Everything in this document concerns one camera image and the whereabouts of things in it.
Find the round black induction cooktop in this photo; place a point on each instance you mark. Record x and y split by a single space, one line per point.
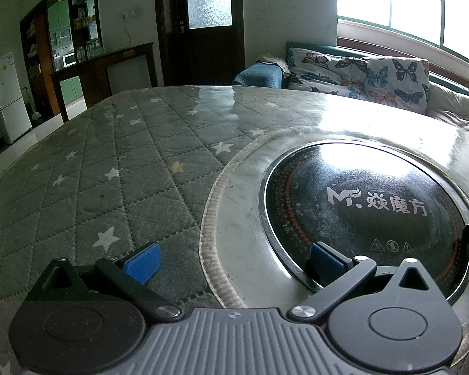
336 172

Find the row of glass jars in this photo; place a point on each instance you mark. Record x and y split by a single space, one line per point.
89 50

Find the teal sofa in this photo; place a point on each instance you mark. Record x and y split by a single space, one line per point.
324 45

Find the beige cushion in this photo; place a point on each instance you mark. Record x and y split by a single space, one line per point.
451 103

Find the white wall socket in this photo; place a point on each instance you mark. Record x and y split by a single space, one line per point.
129 13

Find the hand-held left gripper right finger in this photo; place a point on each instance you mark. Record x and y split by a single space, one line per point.
328 261

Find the white refrigerator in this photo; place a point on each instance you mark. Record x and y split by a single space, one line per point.
8 97

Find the dark wooden glass door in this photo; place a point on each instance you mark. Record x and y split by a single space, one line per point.
211 47

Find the blue towel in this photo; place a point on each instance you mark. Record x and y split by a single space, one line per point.
258 75

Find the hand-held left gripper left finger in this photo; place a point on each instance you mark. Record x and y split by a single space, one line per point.
142 262

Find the white microwave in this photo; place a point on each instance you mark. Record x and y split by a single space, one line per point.
69 60

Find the dark wooden shelf cabinet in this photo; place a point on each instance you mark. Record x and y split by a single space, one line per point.
39 47

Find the beige crumpled cloth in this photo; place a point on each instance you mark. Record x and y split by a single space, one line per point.
273 61

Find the butterfly print cushion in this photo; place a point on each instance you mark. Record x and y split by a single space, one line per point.
398 82
320 70

